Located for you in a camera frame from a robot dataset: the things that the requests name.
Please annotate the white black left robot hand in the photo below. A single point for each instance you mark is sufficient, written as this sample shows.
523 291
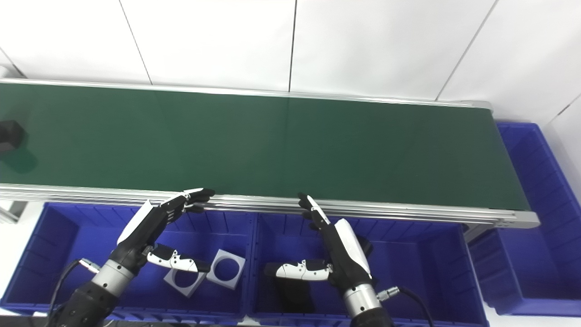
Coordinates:
136 231

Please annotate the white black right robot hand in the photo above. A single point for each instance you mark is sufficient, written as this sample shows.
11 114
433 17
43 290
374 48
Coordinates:
347 250

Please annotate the black cylinder-on-base part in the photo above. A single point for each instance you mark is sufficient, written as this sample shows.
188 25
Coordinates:
10 135
295 295

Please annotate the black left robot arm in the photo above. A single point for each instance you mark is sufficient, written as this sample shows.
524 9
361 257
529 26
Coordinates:
91 302

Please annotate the green conveyor belt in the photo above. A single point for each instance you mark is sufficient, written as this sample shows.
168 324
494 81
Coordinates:
272 145
363 210

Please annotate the blue plastic bin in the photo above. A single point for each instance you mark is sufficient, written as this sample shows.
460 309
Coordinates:
54 254
422 277
535 254

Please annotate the aluminium conveyor leg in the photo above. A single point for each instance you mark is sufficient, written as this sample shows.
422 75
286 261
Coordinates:
474 230
11 211

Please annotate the grey square plate with hole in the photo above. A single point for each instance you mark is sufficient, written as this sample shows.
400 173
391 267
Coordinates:
236 277
190 287

